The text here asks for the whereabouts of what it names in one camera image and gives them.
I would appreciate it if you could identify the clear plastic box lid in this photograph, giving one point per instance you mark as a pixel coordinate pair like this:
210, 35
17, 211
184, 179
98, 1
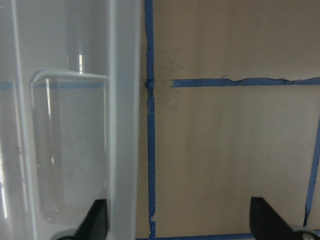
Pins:
69, 116

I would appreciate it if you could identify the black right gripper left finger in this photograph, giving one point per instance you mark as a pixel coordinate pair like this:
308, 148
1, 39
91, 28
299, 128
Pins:
95, 224

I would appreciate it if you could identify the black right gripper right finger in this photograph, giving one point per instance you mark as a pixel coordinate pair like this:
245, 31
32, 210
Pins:
266, 224

